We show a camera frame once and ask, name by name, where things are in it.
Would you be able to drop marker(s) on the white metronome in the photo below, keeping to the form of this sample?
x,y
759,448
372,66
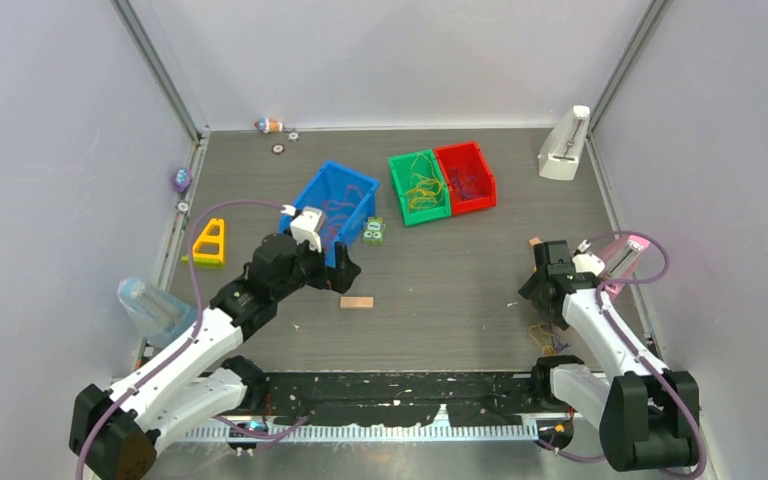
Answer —
x,y
559,156

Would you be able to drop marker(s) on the wooden block centre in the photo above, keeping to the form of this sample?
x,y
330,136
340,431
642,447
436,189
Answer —
x,y
356,302

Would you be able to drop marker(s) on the pink metronome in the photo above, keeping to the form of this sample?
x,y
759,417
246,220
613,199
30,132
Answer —
x,y
622,255

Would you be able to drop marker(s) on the green owl tile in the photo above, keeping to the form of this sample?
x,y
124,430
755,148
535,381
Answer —
x,y
373,232

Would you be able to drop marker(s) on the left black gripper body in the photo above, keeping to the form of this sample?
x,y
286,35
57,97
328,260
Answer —
x,y
309,268

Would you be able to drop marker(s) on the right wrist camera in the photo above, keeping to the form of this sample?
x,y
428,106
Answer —
x,y
586,261

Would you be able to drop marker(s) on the clear plastic bottle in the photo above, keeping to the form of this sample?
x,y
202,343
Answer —
x,y
158,316

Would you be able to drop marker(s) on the purple round toy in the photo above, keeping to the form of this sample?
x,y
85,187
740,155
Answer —
x,y
181,180

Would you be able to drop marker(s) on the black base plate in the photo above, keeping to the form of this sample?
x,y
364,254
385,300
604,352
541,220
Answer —
x,y
401,399

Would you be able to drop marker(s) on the red plastic bin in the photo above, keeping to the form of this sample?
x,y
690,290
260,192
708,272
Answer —
x,y
470,181

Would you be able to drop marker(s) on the small figurine toy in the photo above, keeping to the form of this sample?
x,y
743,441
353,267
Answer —
x,y
268,126

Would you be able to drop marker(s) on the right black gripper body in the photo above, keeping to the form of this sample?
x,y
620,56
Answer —
x,y
532,290

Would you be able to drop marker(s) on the blue plastic bin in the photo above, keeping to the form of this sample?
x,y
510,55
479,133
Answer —
x,y
347,197

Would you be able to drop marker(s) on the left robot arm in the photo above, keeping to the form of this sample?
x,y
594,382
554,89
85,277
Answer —
x,y
117,432

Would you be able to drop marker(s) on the green plastic bin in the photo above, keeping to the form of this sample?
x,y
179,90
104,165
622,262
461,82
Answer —
x,y
422,194

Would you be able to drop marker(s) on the yellow triangle toy left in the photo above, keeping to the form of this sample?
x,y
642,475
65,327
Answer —
x,y
209,248

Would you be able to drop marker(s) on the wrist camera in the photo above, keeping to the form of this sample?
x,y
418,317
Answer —
x,y
305,225
586,261

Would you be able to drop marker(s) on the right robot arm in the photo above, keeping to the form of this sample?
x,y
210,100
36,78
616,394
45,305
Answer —
x,y
646,413

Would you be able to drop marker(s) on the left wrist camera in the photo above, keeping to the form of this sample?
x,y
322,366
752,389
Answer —
x,y
305,225

